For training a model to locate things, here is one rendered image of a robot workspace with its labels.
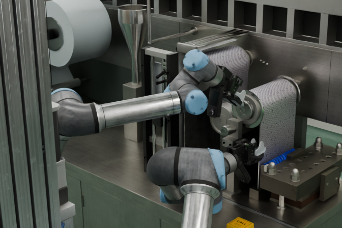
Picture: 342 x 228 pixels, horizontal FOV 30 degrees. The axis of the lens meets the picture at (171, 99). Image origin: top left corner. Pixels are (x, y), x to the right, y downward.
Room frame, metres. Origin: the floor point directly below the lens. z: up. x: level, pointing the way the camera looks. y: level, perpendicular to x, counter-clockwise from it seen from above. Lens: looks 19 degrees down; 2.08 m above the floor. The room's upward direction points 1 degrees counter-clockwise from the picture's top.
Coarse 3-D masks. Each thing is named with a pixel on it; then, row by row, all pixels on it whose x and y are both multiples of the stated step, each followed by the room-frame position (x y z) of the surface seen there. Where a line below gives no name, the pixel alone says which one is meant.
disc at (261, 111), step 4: (240, 92) 2.28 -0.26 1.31; (248, 92) 2.25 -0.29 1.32; (252, 96) 2.24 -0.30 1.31; (256, 96) 2.23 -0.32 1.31; (256, 100) 2.23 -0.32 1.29; (260, 104) 2.21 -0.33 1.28; (232, 108) 2.30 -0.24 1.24; (260, 108) 2.21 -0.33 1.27; (260, 112) 2.21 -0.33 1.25; (260, 116) 2.21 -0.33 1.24; (256, 120) 2.22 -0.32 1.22; (260, 120) 2.21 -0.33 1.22; (244, 124) 2.26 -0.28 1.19; (252, 124) 2.24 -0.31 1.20; (256, 124) 2.22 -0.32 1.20
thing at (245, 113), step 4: (244, 100) 2.25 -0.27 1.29; (244, 104) 2.24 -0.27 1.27; (248, 104) 2.23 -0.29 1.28; (236, 108) 2.26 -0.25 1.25; (240, 108) 2.25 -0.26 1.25; (244, 108) 2.24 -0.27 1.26; (248, 108) 2.23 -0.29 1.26; (252, 108) 2.23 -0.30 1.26; (240, 112) 2.25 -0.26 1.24; (244, 112) 2.24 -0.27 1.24; (248, 112) 2.23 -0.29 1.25; (252, 112) 2.22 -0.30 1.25; (240, 116) 2.25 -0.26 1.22; (244, 116) 2.24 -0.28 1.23; (248, 116) 2.22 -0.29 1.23
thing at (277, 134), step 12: (276, 120) 2.29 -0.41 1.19; (288, 120) 2.35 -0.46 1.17; (264, 132) 2.23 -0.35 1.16; (276, 132) 2.29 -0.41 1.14; (288, 132) 2.35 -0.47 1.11; (264, 144) 2.24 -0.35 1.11; (276, 144) 2.30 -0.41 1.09; (288, 144) 2.36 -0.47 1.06; (264, 156) 2.24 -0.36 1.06; (276, 156) 2.30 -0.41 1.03
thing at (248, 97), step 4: (292, 84) 2.41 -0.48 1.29; (248, 96) 2.24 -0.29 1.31; (248, 100) 2.24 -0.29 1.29; (252, 100) 2.23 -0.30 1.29; (252, 104) 2.23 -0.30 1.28; (256, 104) 2.22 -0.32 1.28; (256, 108) 2.21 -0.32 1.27; (236, 112) 2.28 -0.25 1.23; (256, 112) 2.21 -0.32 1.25; (236, 116) 2.28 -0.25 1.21; (252, 116) 2.23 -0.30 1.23; (256, 116) 2.21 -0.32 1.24; (244, 120) 2.25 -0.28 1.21; (248, 120) 2.24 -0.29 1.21; (252, 120) 2.22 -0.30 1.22; (248, 124) 2.24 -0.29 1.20
